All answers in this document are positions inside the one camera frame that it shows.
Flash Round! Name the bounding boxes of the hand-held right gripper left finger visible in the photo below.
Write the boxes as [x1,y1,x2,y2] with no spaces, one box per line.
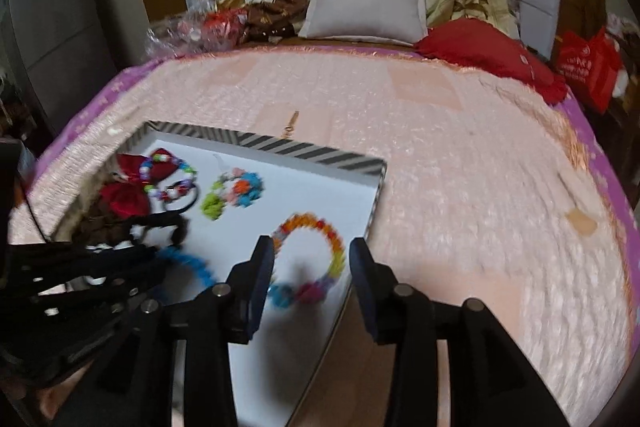
[50,234,277,427]

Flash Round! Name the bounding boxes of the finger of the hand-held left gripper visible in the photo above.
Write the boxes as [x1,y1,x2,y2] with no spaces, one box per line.
[75,244,169,316]

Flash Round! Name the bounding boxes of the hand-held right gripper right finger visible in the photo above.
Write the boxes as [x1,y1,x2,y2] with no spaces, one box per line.
[349,237,571,427]

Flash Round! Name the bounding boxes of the orange bead bracelet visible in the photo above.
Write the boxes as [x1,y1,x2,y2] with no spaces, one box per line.
[267,213,347,308]

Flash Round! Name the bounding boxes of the blue bead bracelet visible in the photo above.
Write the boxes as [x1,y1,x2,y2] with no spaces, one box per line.
[150,247,219,303]

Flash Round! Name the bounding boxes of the striped cardboard box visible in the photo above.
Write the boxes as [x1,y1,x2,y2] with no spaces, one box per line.
[47,119,388,427]

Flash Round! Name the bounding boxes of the colourful flower bead bracelet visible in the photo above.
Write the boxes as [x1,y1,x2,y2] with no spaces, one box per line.
[201,167,265,222]

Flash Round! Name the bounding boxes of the black hair ring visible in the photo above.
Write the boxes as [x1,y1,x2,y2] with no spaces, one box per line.
[162,179,201,214]

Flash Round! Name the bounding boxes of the small multicolour bead bracelet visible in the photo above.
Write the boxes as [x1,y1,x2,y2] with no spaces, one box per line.
[140,155,197,202]

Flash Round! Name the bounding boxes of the brown scrunchie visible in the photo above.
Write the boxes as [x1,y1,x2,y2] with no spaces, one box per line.
[82,202,136,249]

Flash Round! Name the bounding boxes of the red bow hair clip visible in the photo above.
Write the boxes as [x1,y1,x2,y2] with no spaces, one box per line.
[99,148,183,218]

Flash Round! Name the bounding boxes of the pink blanket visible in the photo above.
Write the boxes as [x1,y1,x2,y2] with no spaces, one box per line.
[10,44,636,427]

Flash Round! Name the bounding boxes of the clear plastic bag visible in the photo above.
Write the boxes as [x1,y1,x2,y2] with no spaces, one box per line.
[145,4,251,58]

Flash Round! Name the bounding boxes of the grey refrigerator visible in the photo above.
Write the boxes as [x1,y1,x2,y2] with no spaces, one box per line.
[0,0,121,138]

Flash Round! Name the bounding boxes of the red pillow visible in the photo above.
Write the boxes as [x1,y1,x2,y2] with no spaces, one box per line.
[414,18,568,105]

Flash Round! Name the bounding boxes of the purple bedsheet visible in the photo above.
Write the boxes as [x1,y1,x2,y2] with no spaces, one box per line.
[30,44,640,228]

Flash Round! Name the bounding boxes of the white pillow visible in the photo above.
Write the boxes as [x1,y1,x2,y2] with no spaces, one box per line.
[299,0,432,44]

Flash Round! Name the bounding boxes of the red shopping bag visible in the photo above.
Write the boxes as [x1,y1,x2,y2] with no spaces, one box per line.
[555,27,623,115]

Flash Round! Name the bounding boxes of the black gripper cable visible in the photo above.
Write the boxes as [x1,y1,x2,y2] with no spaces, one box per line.
[17,167,53,244]

